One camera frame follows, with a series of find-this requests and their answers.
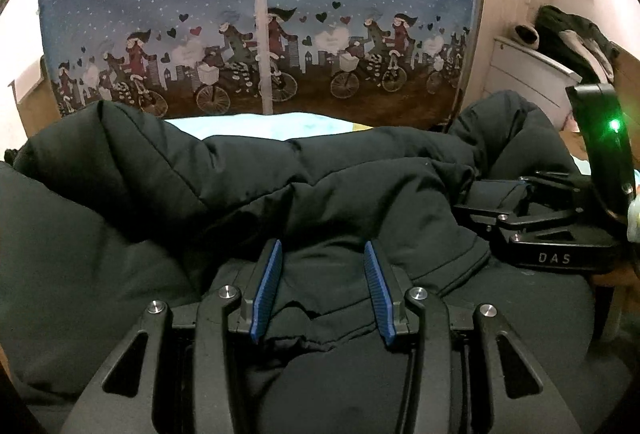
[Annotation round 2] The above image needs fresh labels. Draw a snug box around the black padded winter jacket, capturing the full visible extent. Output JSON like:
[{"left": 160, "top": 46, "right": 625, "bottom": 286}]
[{"left": 0, "top": 89, "right": 634, "bottom": 434}]

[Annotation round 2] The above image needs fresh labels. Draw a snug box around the pile of dark clothes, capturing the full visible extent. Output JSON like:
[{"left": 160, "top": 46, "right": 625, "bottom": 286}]
[{"left": 534, "top": 5, "right": 618, "bottom": 84}]

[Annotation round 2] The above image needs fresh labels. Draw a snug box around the white drawer cabinet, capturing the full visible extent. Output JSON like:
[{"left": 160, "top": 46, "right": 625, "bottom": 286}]
[{"left": 483, "top": 36, "right": 582, "bottom": 128}]

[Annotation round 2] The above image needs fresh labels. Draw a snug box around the wooden headboard panel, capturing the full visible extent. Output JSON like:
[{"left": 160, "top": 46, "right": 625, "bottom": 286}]
[{"left": 613, "top": 43, "right": 640, "bottom": 138}]

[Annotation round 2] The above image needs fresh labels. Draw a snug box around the black white plush toy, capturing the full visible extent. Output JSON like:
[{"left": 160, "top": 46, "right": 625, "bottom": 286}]
[{"left": 512, "top": 24, "right": 539, "bottom": 50}]

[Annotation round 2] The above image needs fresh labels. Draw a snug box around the colourful patchwork bed quilt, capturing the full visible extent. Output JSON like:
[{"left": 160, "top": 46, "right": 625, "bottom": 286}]
[{"left": 167, "top": 112, "right": 370, "bottom": 140}]

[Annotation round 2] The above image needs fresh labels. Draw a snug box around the blue fabric wardrobe cover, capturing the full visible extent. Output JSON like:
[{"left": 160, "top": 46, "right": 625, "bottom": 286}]
[{"left": 39, "top": 0, "right": 476, "bottom": 128}]

